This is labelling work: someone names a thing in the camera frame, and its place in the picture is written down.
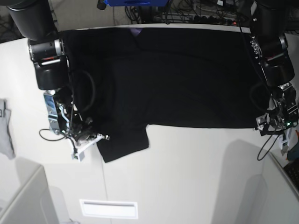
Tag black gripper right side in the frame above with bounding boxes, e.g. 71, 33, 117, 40
43, 87, 110, 142

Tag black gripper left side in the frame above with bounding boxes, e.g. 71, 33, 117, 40
256, 83, 298, 135

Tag black T-shirt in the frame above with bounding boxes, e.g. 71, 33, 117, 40
62, 28, 269, 162

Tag black keyboard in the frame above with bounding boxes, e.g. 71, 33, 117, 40
284, 160, 299, 189

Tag grey partition panel right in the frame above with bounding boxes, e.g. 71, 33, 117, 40
263, 153, 299, 224

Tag grey partition panel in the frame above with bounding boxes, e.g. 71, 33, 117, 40
263, 153, 299, 224
0, 165, 59, 224

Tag grey folded garment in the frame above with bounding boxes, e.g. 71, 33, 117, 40
0, 99, 15, 160

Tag grey partition panel left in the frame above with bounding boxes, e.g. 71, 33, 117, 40
0, 165, 59, 224

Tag black power strip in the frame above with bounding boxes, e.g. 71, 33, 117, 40
192, 15, 237, 26

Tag blue box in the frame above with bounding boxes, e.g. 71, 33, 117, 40
104, 0, 168, 7

